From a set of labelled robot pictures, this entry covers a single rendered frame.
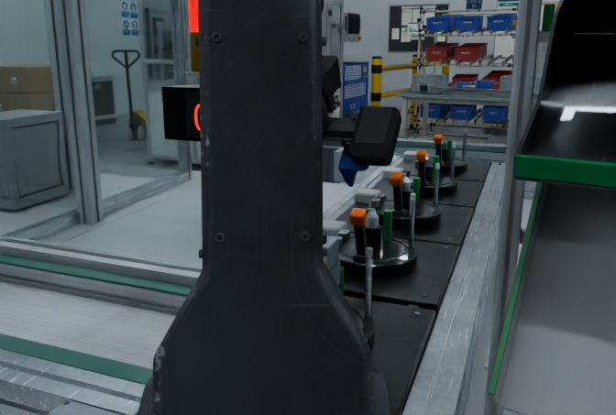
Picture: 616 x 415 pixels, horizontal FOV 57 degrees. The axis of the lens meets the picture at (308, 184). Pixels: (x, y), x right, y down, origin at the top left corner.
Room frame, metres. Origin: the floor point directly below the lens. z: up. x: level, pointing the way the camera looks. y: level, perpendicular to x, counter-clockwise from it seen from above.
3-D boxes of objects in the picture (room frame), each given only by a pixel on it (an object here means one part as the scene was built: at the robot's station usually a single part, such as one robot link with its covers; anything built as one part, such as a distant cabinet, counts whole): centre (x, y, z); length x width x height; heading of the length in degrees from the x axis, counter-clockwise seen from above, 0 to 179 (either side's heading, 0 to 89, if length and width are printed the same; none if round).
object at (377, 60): (8.93, -1.67, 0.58); 3.40 x 0.20 x 1.15; 151
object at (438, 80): (6.14, -1.30, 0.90); 0.40 x 0.30 x 0.17; 153
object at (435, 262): (0.83, -0.10, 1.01); 0.24 x 0.24 x 0.13; 69
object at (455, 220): (1.06, -0.19, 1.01); 0.24 x 0.24 x 0.13; 69
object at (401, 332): (0.59, -0.01, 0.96); 0.24 x 0.24 x 0.02; 69
